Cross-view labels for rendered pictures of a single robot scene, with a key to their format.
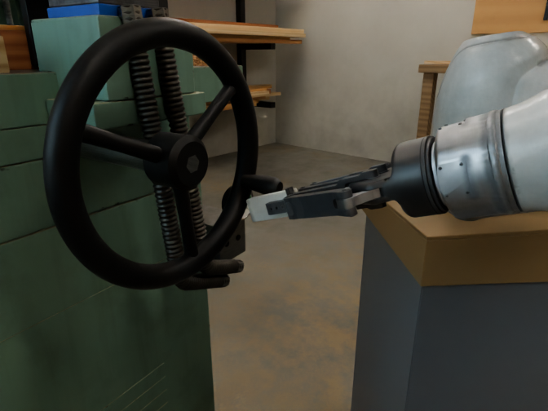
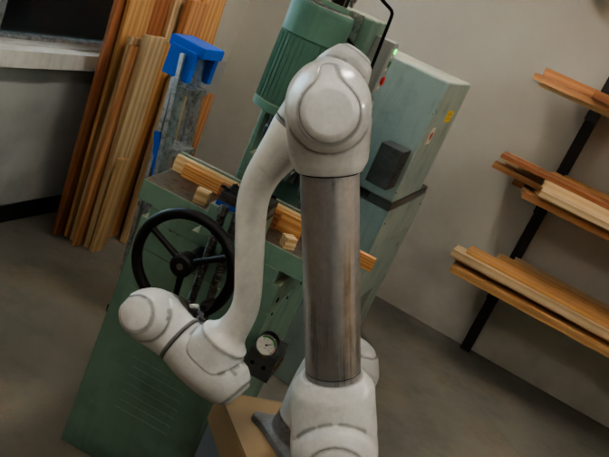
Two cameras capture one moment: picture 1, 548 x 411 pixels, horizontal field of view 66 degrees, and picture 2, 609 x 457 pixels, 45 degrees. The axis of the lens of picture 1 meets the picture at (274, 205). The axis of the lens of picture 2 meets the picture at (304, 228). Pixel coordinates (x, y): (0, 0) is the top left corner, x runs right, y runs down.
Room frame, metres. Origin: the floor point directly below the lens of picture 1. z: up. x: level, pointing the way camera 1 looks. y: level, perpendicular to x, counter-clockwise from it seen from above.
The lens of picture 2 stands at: (-0.04, -1.55, 1.59)
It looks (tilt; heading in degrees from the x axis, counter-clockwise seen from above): 18 degrees down; 65
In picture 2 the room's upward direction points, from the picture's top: 24 degrees clockwise
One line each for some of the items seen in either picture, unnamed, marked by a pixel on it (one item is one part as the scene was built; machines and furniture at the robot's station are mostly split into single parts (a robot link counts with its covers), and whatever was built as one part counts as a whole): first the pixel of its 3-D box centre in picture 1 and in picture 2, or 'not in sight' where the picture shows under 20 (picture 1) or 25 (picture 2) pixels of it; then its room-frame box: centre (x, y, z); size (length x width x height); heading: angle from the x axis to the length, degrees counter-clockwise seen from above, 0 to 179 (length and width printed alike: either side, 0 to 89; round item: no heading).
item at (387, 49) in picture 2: not in sight; (377, 63); (0.94, 0.58, 1.40); 0.10 x 0.06 x 0.16; 56
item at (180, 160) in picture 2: not in sight; (264, 205); (0.70, 0.38, 0.92); 0.60 x 0.02 x 0.05; 146
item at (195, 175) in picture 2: not in sight; (276, 216); (0.73, 0.33, 0.92); 0.62 x 0.02 x 0.04; 146
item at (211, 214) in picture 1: (210, 232); (265, 357); (0.78, 0.13, 0.58); 0.12 x 0.08 x 0.08; 56
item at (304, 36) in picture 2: not in sight; (303, 61); (0.64, 0.39, 1.35); 0.18 x 0.18 x 0.31
